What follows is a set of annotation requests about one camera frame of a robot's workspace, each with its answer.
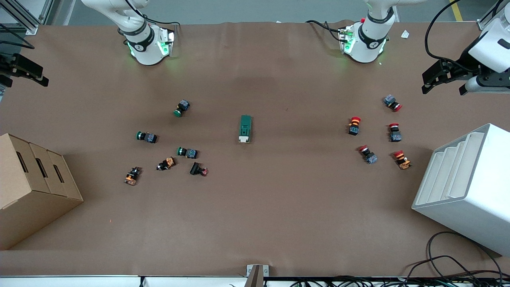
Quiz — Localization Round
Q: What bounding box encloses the brown cardboard box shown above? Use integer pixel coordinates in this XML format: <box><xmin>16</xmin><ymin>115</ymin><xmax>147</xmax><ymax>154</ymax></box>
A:
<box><xmin>0</xmin><ymin>134</ymin><xmax>84</xmax><ymax>251</ymax></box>

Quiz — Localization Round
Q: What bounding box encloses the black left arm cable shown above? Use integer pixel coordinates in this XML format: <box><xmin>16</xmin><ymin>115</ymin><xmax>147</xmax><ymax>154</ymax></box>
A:
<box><xmin>424</xmin><ymin>0</ymin><xmax>475</xmax><ymax>68</ymax></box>

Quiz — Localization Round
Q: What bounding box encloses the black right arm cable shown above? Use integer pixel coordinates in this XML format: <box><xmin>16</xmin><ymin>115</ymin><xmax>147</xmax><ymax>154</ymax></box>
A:
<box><xmin>0</xmin><ymin>23</ymin><xmax>35</xmax><ymax>50</ymax></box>

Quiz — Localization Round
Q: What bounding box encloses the white stepped rack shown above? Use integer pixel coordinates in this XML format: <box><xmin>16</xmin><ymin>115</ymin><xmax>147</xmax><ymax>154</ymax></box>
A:
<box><xmin>412</xmin><ymin>123</ymin><xmax>510</xmax><ymax>257</ymax></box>

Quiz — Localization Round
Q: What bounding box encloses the black cable bundle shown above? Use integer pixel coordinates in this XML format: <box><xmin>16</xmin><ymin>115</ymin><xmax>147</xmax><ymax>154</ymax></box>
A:
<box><xmin>291</xmin><ymin>255</ymin><xmax>510</xmax><ymax>287</ymax></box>

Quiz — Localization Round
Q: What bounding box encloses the green terminal block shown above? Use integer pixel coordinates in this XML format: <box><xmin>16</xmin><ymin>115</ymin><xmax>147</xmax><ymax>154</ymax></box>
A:
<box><xmin>238</xmin><ymin>115</ymin><xmax>253</xmax><ymax>144</ymax></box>

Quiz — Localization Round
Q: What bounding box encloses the white table edge rail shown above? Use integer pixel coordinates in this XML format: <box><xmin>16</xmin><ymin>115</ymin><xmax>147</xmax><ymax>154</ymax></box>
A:
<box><xmin>0</xmin><ymin>275</ymin><xmax>247</xmax><ymax>287</ymax></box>

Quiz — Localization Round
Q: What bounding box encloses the black looped cable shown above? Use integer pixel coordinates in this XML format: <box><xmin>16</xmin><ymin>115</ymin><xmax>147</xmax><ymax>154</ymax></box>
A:
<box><xmin>426</xmin><ymin>231</ymin><xmax>503</xmax><ymax>277</ymax></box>

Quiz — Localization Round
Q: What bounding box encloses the red push button orange block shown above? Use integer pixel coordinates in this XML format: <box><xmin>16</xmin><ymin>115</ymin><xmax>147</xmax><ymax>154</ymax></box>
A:
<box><xmin>393</xmin><ymin>150</ymin><xmax>412</xmax><ymax>170</ymax></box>

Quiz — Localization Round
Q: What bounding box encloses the grey metal bracket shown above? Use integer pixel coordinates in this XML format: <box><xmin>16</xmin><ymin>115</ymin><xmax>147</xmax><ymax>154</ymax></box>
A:
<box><xmin>246</xmin><ymin>264</ymin><xmax>269</xmax><ymax>287</ymax></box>

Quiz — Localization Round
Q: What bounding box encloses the aluminium frame profile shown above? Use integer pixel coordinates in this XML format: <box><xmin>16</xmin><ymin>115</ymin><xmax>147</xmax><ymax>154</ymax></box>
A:
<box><xmin>478</xmin><ymin>0</ymin><xmax>510</xmax><ymax>30</ymax></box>
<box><xmin>0</xmin><ymin>0</ymin><xmax>54</xmax><ymax>35</ymax></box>

